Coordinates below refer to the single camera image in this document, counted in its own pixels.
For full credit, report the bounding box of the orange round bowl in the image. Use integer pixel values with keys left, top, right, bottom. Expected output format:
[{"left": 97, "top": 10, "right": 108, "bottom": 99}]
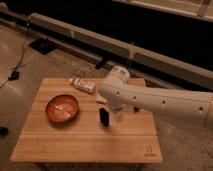
[{"left": 45, "top": 94, "right": 79, "bottom": 123}]

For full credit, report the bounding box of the white tube bottle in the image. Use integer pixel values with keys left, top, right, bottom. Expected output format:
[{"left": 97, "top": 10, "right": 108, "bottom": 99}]
[{"left": 69, "top": 78, "right": 96, "bottom": 94}]

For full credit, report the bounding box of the long beige rail beam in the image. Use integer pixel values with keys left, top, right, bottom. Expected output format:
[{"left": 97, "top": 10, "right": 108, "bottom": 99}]
[{"left": 30, "top": 13, "right": 213, "bottom": 90}]

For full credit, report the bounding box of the beige sponge block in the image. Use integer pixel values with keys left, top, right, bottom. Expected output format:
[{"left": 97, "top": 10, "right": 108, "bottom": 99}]
[{"left": 96, "top": 94, "right": 107, "bottom": 104}]

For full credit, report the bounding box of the wooden table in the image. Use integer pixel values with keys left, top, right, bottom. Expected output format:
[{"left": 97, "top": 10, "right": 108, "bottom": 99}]
[{"left": 11, "top": 78, "right": 162, "bottom": 164}]

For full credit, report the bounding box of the black flat floor plate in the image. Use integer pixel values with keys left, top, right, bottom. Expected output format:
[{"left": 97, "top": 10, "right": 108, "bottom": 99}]
[{"left": 29, "top": 38, "right": 56, "bottom": 55}]

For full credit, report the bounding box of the black floor cable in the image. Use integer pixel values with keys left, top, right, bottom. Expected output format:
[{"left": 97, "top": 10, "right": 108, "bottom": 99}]
[{"left": 7, "top": 19, "right": 32, "bottom": 82}]

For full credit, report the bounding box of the black eraser block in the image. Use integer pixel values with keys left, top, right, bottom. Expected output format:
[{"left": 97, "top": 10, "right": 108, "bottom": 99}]
[{"left": 99, "top": 108, "right": 109, "bottom": 127}]

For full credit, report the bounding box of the black object at left edge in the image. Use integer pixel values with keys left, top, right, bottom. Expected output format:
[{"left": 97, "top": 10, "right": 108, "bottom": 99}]
[{"left": 0, "top": 127, "right": 9, "bottom": 136}]

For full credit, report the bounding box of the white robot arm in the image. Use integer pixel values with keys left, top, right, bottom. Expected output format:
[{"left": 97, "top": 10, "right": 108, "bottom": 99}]
[{"left": 99, "top": 66, "right": 213, "bottom": 130}]

